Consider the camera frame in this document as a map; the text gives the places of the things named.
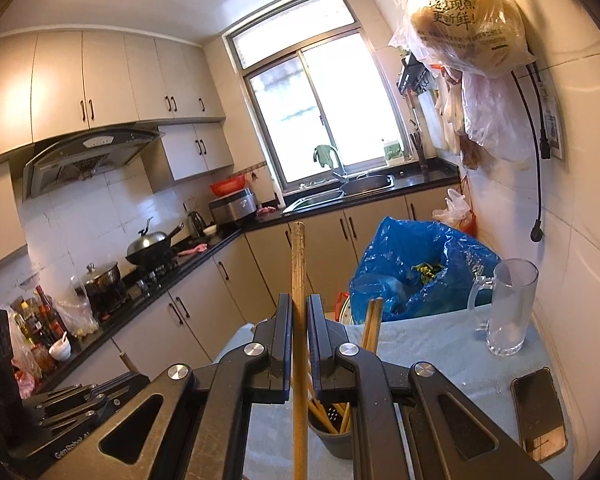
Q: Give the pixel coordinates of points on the countertop utensil cup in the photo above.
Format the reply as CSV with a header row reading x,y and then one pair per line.
x,y
420,157

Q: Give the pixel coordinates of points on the clear glass mug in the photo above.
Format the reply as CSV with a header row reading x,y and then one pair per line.
x,y
510,310

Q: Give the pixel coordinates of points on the steel wok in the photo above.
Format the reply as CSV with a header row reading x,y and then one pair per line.
x,y
150,247

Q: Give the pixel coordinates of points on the clear bag of garlic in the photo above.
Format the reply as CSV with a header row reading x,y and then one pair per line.
x,y
80,322

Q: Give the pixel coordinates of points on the small white bowl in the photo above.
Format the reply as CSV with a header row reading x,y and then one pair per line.
x,y
210,231

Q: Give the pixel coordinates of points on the beige wall cabinets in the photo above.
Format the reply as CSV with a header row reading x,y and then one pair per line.
x,y
105,80

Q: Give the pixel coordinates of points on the gas stove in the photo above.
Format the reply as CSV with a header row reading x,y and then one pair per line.
x,y
145,277

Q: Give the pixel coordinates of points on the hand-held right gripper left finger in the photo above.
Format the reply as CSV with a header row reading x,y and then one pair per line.
x,y
282,345

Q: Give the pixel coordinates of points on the pink translucent plastic bags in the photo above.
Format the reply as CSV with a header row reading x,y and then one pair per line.
x,y
490,120

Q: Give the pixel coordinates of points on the white mortar with spoon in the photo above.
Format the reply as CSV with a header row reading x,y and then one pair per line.
x,y
60,350

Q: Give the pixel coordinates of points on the white and red plastic bag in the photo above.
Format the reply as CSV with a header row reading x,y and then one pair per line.
x,y
455,210

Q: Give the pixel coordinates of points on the green cloth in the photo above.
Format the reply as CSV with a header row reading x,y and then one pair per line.
x,y
324,156

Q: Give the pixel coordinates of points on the grey range hood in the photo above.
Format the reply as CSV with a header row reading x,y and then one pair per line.
x,y
80,155

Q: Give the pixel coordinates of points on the pink cloth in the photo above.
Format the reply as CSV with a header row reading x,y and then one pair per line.
x,y
265,211
192,250

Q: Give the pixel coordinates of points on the printed clear plastic bag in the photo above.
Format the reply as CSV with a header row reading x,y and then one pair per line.
x,y
465,25

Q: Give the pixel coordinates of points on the sliding kitchen window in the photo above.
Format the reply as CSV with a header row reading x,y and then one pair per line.
x,y
305,100

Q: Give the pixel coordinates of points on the framed wall notice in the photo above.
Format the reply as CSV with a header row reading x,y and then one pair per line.
x,y
552,120

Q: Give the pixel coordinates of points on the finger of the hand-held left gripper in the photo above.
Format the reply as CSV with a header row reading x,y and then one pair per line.
x,y
80,410
70,394

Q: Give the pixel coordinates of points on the group of condiment bottles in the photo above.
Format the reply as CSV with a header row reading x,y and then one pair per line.
x,y
37,320

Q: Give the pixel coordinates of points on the chrome faucet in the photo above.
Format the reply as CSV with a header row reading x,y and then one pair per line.
x,y
341,172

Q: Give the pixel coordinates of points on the blue plastic bag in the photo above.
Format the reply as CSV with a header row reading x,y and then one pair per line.
x,y
400,255

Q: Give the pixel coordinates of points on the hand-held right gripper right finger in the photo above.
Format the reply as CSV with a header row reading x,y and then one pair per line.
x,y
325,355

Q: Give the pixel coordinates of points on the silver rice cooker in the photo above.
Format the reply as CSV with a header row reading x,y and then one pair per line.
x,y
232,207

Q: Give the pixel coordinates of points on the black smartphone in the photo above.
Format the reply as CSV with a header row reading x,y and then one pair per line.
x,y
540,415

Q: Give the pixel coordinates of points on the black wall rack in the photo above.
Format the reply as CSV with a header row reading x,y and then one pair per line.
x,y
412,75

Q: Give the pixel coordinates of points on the steel kitchen sink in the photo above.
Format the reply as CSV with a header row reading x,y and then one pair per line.
x,y
365,185

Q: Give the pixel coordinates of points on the grey table cloth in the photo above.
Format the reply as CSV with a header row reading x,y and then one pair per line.
x,y
430,345

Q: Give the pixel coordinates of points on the red plastic basin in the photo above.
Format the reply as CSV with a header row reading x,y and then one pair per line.
x,y
227,187

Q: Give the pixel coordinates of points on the black perforated utensil holder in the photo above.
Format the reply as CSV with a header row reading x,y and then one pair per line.
x,y
337,442

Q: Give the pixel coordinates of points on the dark cooking pot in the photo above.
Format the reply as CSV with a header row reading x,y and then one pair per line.
x,y
102,282

